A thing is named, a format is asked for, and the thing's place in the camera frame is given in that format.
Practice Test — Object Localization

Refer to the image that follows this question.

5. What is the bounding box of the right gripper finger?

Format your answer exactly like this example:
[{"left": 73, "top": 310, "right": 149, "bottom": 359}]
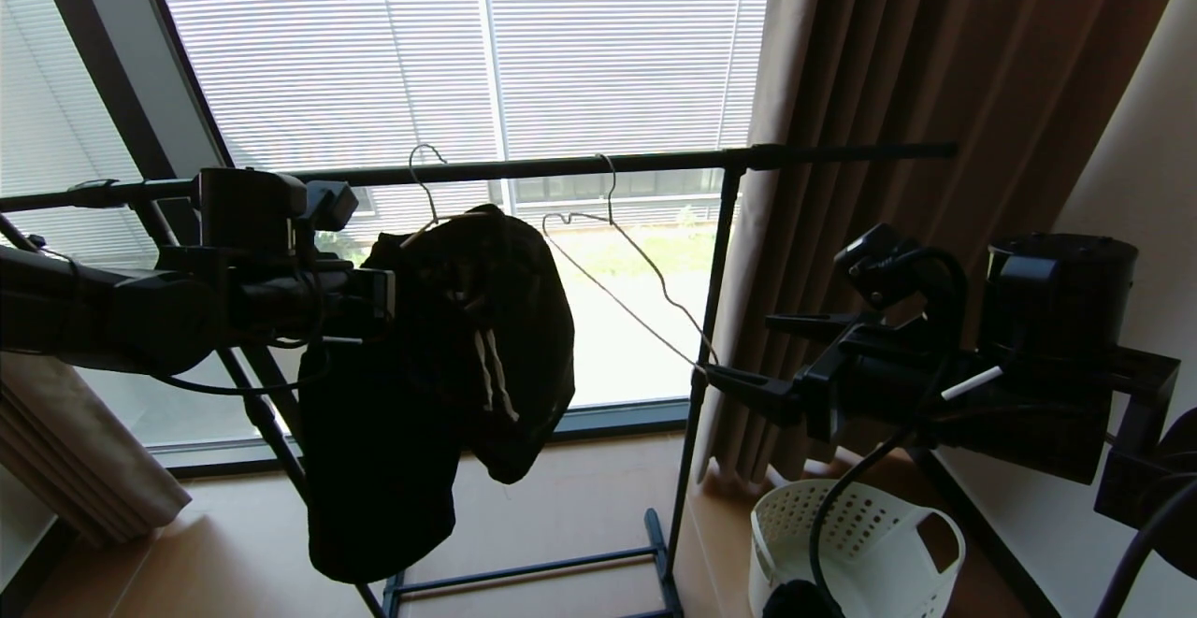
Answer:
[
  {"left": 697, "top": 364, "right": 809, "bottom": 429},
  {"left": 765, "top": 311, "right": 867, "bottom": 341}
]

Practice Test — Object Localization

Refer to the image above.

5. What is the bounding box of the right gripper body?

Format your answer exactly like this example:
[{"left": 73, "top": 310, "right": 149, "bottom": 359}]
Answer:
[{"left": 802, "top": 326, "right": 947, "bottom": 443}]

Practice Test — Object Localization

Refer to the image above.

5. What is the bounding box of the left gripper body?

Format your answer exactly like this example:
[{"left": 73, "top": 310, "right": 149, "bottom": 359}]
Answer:
[{"left": 236, "top": 265, "right": 400, "bottom": 340}]

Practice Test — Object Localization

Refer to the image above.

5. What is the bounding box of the pink clothes hanger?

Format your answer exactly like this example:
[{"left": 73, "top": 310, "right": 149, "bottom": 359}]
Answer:
[
  {"left": 400, "top": 143, "right": 498, "bottom": 251},
  {"left": 542, "top": 152, "right": 723, "bottom": 370}
]

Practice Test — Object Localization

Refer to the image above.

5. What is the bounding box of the black garment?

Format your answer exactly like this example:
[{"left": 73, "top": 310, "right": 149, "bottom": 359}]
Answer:
[
  {"left": 297, "top": 205, "right": 578, "bottom": 586},
  {"left": 762, "top": 579, "right": 843, "bottom": 618}
]

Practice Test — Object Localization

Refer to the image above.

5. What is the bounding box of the white laundry basket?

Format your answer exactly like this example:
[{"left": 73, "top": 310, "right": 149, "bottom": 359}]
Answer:
[{"left": 748, "top": 478, "right": 967, "bottom": 618}]

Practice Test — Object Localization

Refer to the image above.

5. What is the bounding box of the black clothes rack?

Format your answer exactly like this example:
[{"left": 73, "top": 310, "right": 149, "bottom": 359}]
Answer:
[{"left": 0, "top": 141, "right": 957, "bottom": 618}]

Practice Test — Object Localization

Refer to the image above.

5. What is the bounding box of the window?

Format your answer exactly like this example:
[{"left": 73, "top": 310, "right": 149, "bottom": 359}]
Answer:
[{"left": 0, "top": 0, "right": 779, "bottom": 479}]

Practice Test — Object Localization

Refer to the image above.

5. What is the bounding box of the brown curtain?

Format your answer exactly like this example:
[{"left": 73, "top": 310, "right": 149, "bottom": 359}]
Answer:
[
  {"left": 697, "top": 0, "right": 1197, "bottom": 507},
  {"left": 0, "top": 352, "right": 194, "bottom": 546}
]

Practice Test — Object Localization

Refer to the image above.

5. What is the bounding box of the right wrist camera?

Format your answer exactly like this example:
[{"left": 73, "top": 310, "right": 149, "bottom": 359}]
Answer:
[{"left": 834, "top": 223, "right": 970, "bottom": 312}]

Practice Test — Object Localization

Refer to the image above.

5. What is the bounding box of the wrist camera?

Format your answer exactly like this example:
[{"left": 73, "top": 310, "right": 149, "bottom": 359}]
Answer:
[
  {"left": 834, "top": 223, "right": 970, "bottom": 312},
  {"left": 299, "top": 180, "right": 360, "bottom": 232}
]

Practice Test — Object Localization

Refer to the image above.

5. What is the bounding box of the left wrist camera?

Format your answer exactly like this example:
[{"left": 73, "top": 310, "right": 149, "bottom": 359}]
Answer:
[{"left": 299, "top": 180, "right": 360, "bottom": 232}]

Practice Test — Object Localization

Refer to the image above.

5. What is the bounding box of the black cable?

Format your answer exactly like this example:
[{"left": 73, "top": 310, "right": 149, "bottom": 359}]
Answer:
[
  {"left": 154, "top": 338, "right": 330, "bottom": 398},
  {"left": 809, "top": 246, "right": 1197, "bottom": 618}
]

